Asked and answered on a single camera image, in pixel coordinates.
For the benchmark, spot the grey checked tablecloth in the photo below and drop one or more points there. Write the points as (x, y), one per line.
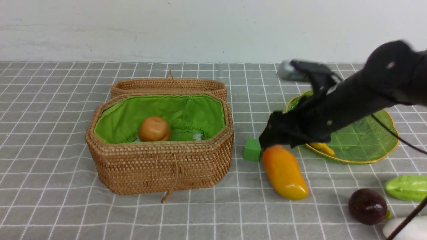
(50, 189)

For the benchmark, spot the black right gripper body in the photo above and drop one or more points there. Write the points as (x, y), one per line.
(288, 128)

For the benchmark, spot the woven rattan basket lid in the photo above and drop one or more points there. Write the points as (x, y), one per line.
(169, 83)

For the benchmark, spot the yellow toy banana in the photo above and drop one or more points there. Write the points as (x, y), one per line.
(322, 147)

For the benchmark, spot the green glass plate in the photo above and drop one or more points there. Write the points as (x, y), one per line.
(363, 142)

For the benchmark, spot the white toy radish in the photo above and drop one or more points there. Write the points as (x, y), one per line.
(415, 230)

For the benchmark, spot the dark red passion fruit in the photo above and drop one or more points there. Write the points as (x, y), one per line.
(368, 207)

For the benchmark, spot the brown toy potato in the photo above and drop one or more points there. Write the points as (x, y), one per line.
(153, 129)

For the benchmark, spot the woven rattan basket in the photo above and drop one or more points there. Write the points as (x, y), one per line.
(197, 155)

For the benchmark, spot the light green toy cucumber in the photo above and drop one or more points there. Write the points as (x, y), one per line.
(408, 187)

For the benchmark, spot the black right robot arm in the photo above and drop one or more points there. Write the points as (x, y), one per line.
(393, 74)

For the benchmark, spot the orange yellow toy mango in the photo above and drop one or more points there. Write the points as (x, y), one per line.
(284, 173)

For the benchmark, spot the green cube block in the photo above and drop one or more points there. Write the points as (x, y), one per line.
(252, 150)

